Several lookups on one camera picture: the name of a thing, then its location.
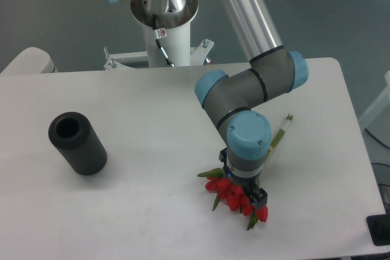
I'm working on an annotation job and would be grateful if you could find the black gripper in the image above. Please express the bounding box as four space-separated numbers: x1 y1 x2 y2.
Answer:
219 148 268 208

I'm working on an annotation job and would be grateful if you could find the red tulip bouquet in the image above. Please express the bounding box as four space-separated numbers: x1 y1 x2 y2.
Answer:
197 113 295 231

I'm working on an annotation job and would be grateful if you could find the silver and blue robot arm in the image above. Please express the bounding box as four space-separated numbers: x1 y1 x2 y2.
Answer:
108 0 308 209

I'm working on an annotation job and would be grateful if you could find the black device at table edge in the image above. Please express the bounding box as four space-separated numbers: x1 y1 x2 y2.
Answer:
366 214 389 247

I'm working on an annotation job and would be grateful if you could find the white furniture at right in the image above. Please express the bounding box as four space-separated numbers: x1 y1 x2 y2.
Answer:
358 71 389 132

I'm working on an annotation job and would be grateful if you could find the black ribbed cylindrical vase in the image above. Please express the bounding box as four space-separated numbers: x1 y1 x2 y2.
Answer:
48 112 107 176

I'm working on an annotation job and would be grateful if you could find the white chair at left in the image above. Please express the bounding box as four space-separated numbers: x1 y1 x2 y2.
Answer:
1 47 58 76

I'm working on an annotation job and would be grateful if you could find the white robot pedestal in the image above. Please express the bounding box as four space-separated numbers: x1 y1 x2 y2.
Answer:
104 0 215 70

